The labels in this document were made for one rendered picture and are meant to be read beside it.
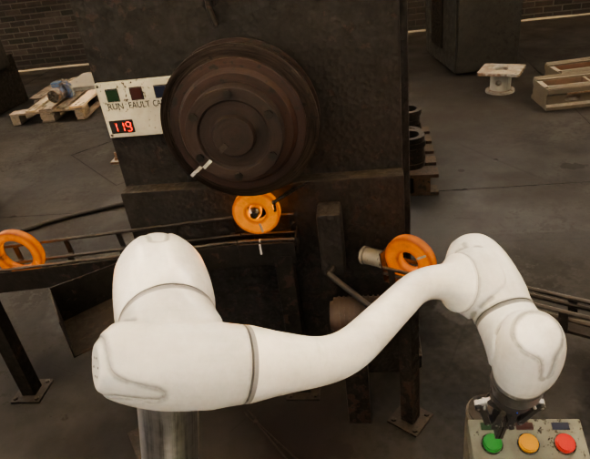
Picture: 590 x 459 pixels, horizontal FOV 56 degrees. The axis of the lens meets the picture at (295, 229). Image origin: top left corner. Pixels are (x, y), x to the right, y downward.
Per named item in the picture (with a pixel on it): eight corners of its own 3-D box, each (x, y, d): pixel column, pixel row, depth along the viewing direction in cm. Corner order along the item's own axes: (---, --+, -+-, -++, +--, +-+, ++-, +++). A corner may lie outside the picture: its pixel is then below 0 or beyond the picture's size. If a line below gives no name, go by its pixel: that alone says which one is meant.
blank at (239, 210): (227, 193, 181) (225, 198, 178) (271, 182, 177) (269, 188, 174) (243, 232, 188) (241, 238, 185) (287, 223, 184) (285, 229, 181)
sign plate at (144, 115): (112, 136, 185) (96, 82, 176) (187, 129, 181) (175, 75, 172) (109, 138, 183) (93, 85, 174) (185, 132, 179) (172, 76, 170)
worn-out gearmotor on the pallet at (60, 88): (66, 94, 603) (59, 74, 592) (86, 92, 600) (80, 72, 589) (48, 106, 569) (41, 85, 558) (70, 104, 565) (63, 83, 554)
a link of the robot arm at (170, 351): (262, 352, 64) (238, 285, 75) (96, 355, 57) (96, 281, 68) (240, 433, 70) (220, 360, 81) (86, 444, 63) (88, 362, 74)
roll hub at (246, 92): (305, 130, 157) (242, 191, 170) (229, 60, 149) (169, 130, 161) (303, 137, 153) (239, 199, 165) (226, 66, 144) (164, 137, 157)
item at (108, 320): (113, 440, 209) (47, 288, 172) (178, 408, 219) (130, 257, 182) (127, 480, 193) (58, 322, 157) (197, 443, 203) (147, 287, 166)
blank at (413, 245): (408, 283, 173) (402, 290, 171) (381, 242, 172) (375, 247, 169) (446, 271, 161) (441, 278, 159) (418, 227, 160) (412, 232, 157)
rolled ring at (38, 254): (30, 284, 205) (34, 280, 208) (48, 252, 197) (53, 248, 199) (-17, 258, 201) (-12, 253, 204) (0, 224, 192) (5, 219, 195)
